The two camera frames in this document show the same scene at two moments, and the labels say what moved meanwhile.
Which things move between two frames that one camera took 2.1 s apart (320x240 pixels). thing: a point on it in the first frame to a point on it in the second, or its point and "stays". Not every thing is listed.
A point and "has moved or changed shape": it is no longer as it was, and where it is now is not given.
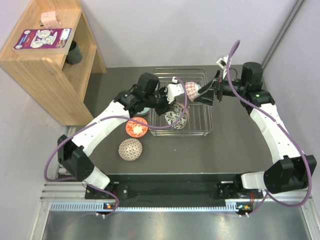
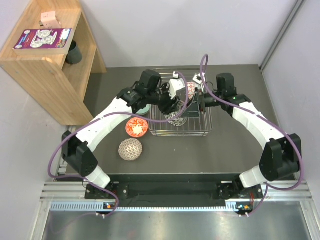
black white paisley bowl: (172, 116) has moved or changed shape
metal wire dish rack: (185, 117) stays
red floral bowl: (136, 129) stays
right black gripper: (207, 97) to (193, 111)
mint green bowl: (143, 112) stays
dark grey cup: (74, 56) stays
